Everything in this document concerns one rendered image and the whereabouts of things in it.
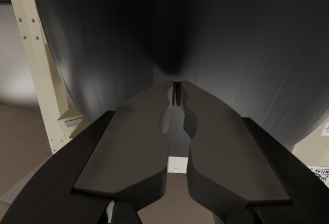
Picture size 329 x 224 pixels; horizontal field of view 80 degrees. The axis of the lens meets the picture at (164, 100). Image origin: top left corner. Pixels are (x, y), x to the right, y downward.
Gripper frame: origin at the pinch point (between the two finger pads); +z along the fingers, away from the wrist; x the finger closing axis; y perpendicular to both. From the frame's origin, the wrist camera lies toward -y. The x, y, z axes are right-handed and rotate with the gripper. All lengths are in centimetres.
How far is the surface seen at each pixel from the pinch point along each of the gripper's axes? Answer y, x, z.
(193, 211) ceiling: 260, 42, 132
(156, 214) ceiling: 260, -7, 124
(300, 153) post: 24.2, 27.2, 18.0
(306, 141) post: 21.0, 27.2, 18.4
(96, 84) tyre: 1.6, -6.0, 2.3
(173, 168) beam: 59, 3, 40
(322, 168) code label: 27.8, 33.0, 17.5
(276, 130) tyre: 5.8, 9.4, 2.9
